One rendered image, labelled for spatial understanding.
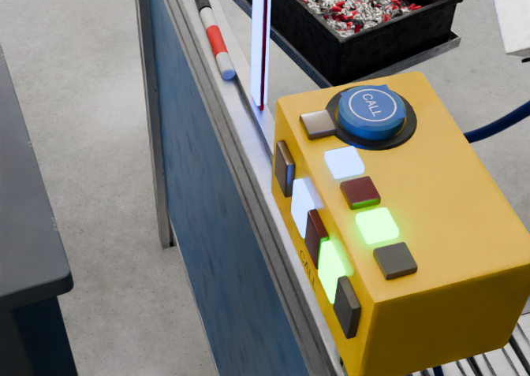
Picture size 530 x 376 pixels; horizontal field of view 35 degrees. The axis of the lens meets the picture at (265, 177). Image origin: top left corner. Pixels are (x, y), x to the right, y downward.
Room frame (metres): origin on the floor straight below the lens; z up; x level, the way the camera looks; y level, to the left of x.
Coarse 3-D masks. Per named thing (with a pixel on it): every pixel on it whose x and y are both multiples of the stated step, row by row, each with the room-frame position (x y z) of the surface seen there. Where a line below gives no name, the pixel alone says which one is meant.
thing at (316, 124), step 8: (312, 112) 0.37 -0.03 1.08; (320, 112) 0.37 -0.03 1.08; (304, 120) 0.36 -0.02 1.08; (312, 120) 0.36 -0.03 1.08; (320, 120) 0.36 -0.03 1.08; (328, 120) 0.36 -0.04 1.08; (304, 128) 0.36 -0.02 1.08; (312, 128) 0.35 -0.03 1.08; (320, 128) 0.35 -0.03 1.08; (328, 128) 0.35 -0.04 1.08; (336, 128) 0.35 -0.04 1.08; (312, 136) 0.35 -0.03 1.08; (320, 136) 0.35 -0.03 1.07
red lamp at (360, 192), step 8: (368, 176) 0.32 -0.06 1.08; (344, 184) 0.31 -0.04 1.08; (352, 184) 0.31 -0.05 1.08; (360, 184) 0.31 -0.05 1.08; (368, 184) 0.31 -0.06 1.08; (344, 192) 0.31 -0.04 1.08; (352, 192) 0.30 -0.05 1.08; (360, 192) 0.31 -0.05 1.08; (368, 192) 0.31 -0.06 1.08; (376, 192) 0.31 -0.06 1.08; (352, 200) 0.30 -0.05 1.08; (360, 200) 0.30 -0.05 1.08; (368, 200) 0.30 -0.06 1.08; (376, 200) 0.30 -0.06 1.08; (352, 208) 0.30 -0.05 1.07
